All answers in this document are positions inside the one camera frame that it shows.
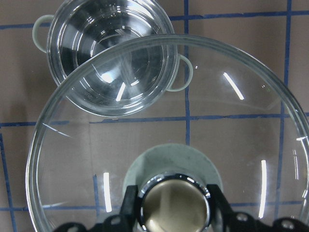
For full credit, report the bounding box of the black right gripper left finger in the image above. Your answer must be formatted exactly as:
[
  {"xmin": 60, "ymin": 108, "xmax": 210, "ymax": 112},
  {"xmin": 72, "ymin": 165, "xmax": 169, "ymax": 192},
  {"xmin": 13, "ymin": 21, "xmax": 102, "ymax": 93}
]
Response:
[{"xmin": 120, "ymin": 185, "xmax": 140, "ymax": 232}]

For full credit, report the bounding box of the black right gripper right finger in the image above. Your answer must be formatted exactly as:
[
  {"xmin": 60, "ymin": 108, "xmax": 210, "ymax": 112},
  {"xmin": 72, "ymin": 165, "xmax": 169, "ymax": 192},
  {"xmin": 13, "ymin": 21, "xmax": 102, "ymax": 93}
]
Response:
[{"xmin": 207, "ymin": 184, "xmax": 233, "ymax": 232}]

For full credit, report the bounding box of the clear glass pot lid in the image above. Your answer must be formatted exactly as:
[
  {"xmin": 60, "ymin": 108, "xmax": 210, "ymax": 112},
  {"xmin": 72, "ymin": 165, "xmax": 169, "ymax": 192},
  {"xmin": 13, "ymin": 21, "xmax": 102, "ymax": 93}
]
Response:
[{"xmin": 26, "ymin": 35, "xmax": 309, "ymax": 232}]

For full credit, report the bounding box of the pale green cooking pot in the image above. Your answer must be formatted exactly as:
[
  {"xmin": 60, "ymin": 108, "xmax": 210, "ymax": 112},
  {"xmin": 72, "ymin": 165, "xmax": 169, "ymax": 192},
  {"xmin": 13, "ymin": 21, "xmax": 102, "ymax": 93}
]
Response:
[{"xmin": 32, "ymin": 0, "xmax": 193, "ymax": 117}]

